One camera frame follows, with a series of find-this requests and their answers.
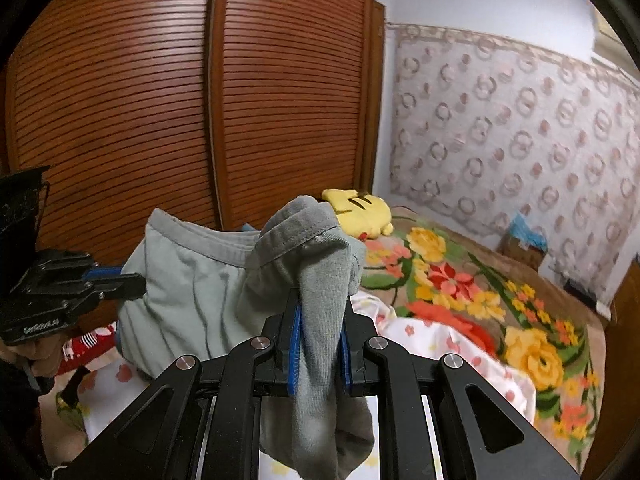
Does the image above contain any grey-green t-shirt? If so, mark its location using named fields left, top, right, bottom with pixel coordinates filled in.
left=116, top=195, right=376, bottom=480

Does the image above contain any yellow plush toy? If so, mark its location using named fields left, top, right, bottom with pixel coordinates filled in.
left=321, top=187, right=394, bottom=238

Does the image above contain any floral blanket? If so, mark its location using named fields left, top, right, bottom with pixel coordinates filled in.
left=350, top=205, right=608, bottom=453

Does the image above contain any small brown cardboard box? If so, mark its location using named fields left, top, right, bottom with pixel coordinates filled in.
left=502, top=235, right=546, bottom=270

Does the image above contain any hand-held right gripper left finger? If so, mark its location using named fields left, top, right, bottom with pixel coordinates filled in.
left=65, top=287, right=303, bottom=480

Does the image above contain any ring-patterned curtain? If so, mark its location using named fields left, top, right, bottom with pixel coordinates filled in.
left=387, top=22, right=640, bottom=311

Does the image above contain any slatted wooden wardrobe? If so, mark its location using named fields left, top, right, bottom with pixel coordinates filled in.
left=0, top=0, right=388, bottom=331

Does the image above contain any blue bag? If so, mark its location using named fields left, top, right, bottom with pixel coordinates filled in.
left=510, top=212, right=548, bottom=251

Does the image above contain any red printed cloth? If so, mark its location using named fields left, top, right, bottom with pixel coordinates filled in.
left=57, top=324, right=118, bottom=376

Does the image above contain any person's left hand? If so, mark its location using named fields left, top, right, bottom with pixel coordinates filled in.
left=20, top=335, right=70, bottom=378

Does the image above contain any wooden cabinet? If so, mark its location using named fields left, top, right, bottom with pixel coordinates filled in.
left=582, top=255, right=640, bottom=480

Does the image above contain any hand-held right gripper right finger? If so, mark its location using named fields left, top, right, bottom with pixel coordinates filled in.
left=340, top=310, right=581, bottom=480

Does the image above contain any white flowered bedsheet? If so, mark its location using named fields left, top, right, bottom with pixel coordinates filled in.
left=40, top=292, right=536, bottom=480

